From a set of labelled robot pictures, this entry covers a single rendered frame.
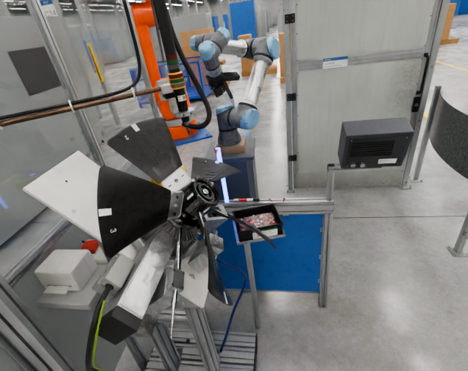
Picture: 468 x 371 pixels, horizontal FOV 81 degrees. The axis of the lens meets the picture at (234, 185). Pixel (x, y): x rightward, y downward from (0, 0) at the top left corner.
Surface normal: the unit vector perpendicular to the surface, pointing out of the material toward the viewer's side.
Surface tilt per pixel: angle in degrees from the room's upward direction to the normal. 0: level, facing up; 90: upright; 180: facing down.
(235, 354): 0
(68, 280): 90
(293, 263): 90
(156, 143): 41
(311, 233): 90
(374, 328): 0
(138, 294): 50
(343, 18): 90
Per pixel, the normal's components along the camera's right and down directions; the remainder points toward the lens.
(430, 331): -0.12, -0.85
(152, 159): 0.18, -0.25
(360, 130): -0.16, -0.69
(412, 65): -0.14, 0.53
